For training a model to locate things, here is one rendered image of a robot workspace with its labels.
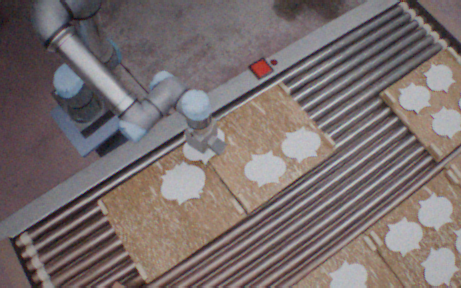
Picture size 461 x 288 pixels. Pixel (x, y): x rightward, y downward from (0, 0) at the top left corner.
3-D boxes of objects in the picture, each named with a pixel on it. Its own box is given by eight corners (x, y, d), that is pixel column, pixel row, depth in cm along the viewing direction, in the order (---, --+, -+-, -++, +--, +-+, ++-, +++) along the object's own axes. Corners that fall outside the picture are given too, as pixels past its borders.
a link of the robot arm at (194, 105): (192, 81, 113) (216, 98, 111) (196, 100, 123) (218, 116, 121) (172, 101, 111) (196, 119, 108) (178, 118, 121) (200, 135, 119)
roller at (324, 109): (41, 286, 141) (35, 285, 136) (432, 33, 178) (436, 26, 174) (47, 297, 139) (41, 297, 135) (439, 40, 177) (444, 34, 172)
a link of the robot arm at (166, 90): (137, 89, 114) (165, 112, 111) (164, 63, 117) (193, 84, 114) (142, 103, 121) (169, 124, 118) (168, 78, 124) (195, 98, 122)
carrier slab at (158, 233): (98, 201, 148) (96, 200, 146) (191, 141, 156) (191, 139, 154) (148, 284, 136) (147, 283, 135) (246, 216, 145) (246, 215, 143)
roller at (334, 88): (35, 274, 142) (29, 272, 138) (424, 26, 180) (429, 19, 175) (41, 285, 141) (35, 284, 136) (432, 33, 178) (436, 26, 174)
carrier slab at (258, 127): (192, 139, 156) (191, 138, 154) (278, 83, 164) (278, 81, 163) (248, 214, 145) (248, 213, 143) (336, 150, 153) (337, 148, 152)
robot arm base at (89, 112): (61, 102, 161) (52, 90, 152) (93, 83, 165) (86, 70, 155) (77, 130, 156) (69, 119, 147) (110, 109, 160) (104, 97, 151)
